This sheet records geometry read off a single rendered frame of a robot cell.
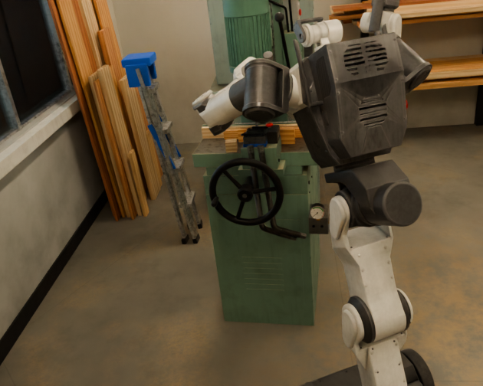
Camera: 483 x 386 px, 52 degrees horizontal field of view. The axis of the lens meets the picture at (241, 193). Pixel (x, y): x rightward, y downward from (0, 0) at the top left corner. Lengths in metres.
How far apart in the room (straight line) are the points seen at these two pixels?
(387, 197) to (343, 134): 0.19
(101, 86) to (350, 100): 2.24
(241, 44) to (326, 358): 1.38
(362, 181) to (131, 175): 2.37
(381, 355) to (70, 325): 1.68
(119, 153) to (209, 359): 1.62
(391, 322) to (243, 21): 1.18
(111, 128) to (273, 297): 1.62
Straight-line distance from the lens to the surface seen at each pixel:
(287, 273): 2.29
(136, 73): 2.82
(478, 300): 2.73
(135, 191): 3.52
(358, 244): 1.50
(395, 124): 1.37
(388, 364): 1.68
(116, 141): 3.41
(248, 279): 2.35
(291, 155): 2.00
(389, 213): 1.28
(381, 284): 1.54
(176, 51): 4.55
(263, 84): 1.35
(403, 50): 1.57
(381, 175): 1.36
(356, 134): 1.31
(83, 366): 2.54
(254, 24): 1.97
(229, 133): 2.18
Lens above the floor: 1.67
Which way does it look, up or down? 27 degrees down
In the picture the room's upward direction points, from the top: 6 degrees counter-clockwise
